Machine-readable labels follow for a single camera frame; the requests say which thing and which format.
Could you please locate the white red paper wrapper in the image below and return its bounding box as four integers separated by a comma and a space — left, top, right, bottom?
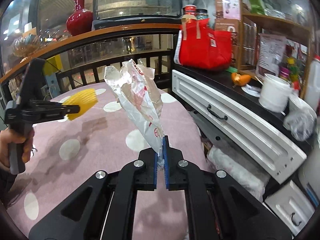
104, 59, 165, 168

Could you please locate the person's left hand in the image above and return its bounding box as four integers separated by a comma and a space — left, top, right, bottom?
0, 128, 34, 171

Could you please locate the white plastic bag roll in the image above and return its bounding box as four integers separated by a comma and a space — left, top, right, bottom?
207, 146, 271, 202

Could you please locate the pink polka dot tablecloth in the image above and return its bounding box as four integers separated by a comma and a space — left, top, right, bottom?
6, 82, 208, 240

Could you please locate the white top right drawer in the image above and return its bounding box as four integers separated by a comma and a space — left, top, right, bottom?
265, 180, 315, 236

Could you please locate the dark wooden railing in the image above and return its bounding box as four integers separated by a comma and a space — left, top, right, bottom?
1, 23, 180, 101

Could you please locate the white long drawer front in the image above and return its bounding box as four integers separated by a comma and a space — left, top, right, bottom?
172, 70, 307, 184

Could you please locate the red ceramic vase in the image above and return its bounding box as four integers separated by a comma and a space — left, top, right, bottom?
66, 0, 93, 36

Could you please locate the clear plastic bag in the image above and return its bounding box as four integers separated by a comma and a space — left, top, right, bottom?
283, 94, 317, 141

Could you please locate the white paper cup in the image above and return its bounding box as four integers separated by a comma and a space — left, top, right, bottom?
259, 74, 292, 113

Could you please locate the orange fruit peel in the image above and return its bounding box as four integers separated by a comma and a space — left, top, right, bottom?
231, 73, 251, 87

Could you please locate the red tote bag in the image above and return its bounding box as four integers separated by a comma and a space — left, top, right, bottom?
174, 19, 232, 71

